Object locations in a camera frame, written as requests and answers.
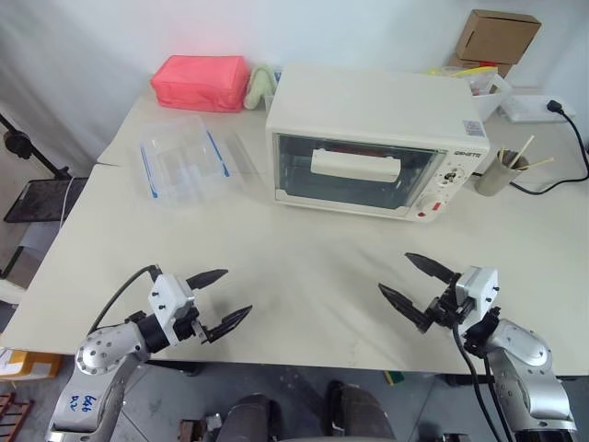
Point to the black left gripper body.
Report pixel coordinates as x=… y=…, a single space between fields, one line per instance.
x=189 y=324

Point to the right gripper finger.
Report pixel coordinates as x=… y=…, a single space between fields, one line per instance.
x=407 y=308
x=432 y=269

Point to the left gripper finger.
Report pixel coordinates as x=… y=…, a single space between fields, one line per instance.
x=227 y=323
x=207 y=278

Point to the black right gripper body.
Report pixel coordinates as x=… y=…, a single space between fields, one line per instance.
x=446 y=308

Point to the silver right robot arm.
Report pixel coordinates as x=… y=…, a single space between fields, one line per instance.
x=524 y=350

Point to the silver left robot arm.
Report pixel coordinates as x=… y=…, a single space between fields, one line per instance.
x=101 y=350

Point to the white toaster oven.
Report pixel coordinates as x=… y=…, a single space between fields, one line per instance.
x=368 y=101

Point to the green yellow block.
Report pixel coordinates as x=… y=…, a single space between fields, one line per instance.
x=395 y=377

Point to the dark rounded shape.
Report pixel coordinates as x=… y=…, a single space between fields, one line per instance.
x=361 y=414
x=253 y=419

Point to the grey chopstick holder cup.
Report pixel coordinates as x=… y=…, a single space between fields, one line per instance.
x=494 y=179

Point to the clear container with blue clips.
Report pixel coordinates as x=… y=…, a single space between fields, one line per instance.
x=179 y=161

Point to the clear plastic lid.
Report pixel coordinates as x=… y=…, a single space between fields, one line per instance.
x=244 y=154

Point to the light wooden chopstick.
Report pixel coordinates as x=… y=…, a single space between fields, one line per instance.
x=543 y=161
x=524 y=149

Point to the yellow cardboard box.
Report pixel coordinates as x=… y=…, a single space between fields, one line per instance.
x=32 y=364

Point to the white plastic bin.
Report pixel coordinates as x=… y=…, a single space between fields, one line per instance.
x=490 y=101

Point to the black stand with tray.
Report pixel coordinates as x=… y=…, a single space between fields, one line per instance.
x=43 y=200

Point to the white power strip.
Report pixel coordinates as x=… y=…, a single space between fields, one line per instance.
x=529 y=108

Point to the pink fabric box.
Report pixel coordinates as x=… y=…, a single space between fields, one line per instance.
x=198 y=83

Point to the red wooden rack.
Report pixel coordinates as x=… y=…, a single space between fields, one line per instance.
x=14 y=416

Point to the yellow plastic bag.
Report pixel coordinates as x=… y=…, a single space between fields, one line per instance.
x=465 y=71

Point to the small brown cardboard box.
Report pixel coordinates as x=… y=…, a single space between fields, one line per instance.
x=465 y=62

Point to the large brown cardboard box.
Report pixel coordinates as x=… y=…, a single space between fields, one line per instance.
x=499 y=34

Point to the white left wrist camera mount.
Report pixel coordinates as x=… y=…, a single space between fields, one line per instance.
x=170 y=294

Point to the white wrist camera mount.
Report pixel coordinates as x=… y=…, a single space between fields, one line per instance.
x=170 y=294
x=481 y=285

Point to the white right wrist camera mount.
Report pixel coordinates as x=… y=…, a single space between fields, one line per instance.
x=481 y=285

